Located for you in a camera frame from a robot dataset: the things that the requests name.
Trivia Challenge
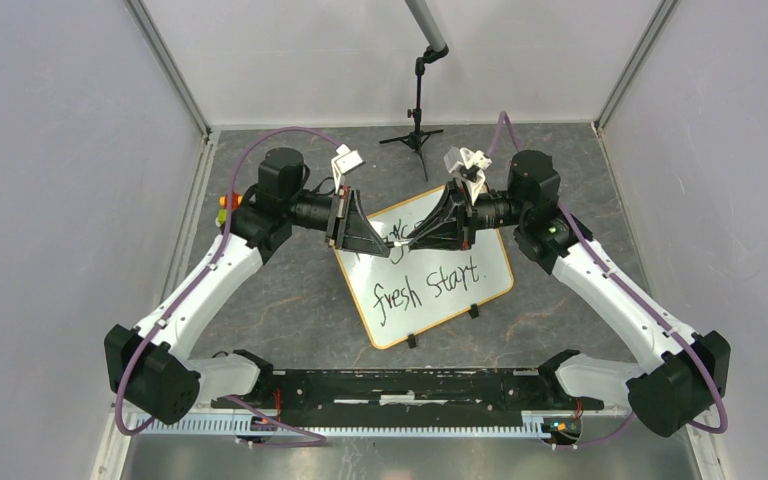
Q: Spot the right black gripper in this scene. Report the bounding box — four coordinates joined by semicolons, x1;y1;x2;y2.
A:
406;178;528;252

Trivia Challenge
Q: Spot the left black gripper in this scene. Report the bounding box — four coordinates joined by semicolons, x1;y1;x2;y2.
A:
285;186;390;259

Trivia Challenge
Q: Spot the yellow framed whiteboard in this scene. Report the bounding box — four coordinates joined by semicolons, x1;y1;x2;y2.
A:
334;185;515;351

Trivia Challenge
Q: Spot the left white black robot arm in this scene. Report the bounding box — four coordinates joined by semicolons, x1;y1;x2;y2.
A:
104;144;390;435

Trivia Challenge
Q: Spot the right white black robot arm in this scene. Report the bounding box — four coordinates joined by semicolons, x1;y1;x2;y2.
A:
407;147;731;437

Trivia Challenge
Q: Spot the colourful toy block car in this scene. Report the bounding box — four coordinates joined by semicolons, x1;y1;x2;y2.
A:
215;191;243;227

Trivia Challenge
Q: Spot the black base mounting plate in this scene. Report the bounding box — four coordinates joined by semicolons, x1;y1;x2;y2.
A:
242;368;604;428

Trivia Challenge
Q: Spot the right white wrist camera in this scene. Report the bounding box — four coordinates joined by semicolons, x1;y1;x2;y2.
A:
443;147;493;205

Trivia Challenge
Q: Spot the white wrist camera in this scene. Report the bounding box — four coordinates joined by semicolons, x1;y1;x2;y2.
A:
330;144;364;192
443;147;493;205

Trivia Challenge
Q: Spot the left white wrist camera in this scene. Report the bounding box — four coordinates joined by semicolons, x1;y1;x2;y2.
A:
330;144;364;192

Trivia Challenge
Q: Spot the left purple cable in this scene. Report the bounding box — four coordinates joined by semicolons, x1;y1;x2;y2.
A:
113;125;349;449

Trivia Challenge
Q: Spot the black tripod camera stand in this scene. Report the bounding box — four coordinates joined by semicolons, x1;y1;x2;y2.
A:
379;44;449;181

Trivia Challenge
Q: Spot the slotted aluminium cable rail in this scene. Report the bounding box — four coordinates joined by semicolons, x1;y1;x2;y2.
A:
143;410;578;440

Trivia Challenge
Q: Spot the grey camera boom pole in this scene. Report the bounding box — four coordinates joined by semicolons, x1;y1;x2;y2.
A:
405;0;447;52

